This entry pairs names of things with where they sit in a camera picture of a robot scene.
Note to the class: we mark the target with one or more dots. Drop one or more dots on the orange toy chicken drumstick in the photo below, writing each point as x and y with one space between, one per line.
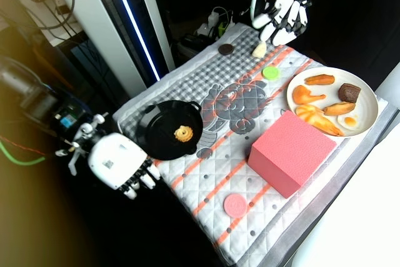
303 95

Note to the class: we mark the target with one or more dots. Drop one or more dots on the pink round cookie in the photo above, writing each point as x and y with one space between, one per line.
235 205

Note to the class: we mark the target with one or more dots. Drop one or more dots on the tan toy bread piece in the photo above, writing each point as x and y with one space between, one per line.
339 108

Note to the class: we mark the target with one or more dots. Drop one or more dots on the green round cookie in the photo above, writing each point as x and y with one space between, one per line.
271 72

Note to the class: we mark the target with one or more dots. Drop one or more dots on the orange toy shrimp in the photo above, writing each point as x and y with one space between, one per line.
315 120

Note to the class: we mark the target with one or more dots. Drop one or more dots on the grey quilt with bear print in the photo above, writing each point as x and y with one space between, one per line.
218 70

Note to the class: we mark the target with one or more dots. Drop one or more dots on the yellow butter cookie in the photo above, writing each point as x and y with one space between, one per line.
183 134

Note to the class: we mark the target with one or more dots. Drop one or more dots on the red cube box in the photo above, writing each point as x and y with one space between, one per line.
290 151

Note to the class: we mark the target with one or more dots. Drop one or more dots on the brown chocolate toy piece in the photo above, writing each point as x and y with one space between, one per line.
349 92

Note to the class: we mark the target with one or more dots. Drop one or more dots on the black pan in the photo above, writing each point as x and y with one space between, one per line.
159 135

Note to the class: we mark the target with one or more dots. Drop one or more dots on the dark brown round cookie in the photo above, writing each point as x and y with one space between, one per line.
226 49

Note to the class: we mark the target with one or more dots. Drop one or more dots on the toy fried egg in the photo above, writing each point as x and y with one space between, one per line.
347 120

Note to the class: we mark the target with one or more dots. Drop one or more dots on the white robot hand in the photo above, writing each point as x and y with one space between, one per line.
281 4
115 160

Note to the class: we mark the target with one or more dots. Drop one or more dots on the white power strip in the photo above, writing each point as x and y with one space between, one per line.
206 27

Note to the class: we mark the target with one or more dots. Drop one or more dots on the white toy dumpling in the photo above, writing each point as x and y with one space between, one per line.
260 50

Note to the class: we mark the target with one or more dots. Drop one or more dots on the white robot body column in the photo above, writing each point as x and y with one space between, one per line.
93 29

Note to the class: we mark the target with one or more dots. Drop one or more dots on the cream round plate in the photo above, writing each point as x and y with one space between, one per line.
368 107

